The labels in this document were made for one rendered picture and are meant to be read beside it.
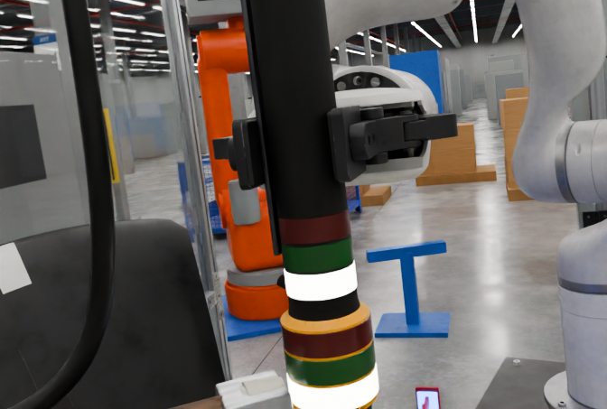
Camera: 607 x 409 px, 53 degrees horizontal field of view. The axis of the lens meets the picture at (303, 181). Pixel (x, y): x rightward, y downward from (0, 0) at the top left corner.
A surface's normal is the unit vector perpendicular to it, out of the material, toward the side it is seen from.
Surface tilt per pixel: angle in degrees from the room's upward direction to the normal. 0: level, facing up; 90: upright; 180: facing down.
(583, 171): 95
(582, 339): 90
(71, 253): 44
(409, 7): 147
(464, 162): 90
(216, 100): 96
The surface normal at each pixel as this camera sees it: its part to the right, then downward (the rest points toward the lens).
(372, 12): 0.19, 0.90
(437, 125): 0.27, 0.09
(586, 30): 0.19, 0.29
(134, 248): 0.32, -0.72
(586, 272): -0.68, 0.17
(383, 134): 0.48, 0.05
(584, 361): -0.82, 0.17
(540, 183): -0.62, 0.53
